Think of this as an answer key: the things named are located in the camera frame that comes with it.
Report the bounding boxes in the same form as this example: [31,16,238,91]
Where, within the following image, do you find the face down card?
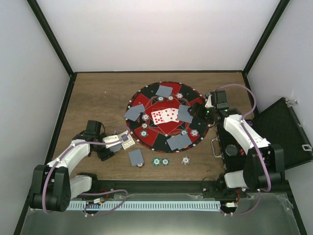
[177,105,193,123]

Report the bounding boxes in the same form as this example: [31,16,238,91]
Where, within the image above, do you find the blue playing card deck box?
[121,136,135,150]

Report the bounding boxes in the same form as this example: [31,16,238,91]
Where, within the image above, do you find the face up hearts card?
[169,108,179,122]
[151,110,165,125]
[161,108,173,123]

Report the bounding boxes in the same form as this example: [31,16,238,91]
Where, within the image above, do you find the blue card seat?
[178,135,192,150]
[156,85,169,97]
[123,108,141,121]

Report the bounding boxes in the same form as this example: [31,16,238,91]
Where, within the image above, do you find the brown poker chip stack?
[136,163,145,168]

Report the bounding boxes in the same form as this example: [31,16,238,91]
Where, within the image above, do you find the teal poker chip stack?
[152,158,161,166]

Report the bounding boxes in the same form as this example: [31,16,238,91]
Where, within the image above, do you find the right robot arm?
[188,103,285,197]

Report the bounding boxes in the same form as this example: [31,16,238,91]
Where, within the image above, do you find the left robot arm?
[28,120,118,212]

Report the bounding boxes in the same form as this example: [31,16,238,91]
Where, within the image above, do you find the round red black poker mat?
[125,81,209,153]

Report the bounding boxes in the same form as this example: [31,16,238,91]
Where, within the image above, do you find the purple white poker chip stack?
[181,156,190,165]

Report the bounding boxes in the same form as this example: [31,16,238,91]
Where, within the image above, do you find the red dice in case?
[239,149,245,156]

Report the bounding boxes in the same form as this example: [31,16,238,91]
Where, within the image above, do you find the black poker set case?
[216,97,313,172]

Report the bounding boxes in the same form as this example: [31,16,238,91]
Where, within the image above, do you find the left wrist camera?
[102,132,129,148]

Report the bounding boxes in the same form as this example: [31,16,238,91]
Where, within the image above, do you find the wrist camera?
[102,132,129,148]
[205,90,229,109]

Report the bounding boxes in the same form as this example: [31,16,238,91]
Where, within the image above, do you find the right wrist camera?
[205,90,229,109]

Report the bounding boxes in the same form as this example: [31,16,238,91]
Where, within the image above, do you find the light blue slotted cable duct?
[67,201,221,212]

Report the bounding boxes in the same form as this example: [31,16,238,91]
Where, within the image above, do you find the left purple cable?
[43,126,132,218]

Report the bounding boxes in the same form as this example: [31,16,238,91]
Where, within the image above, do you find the black aluminium frame rail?
[31,180,289,194]

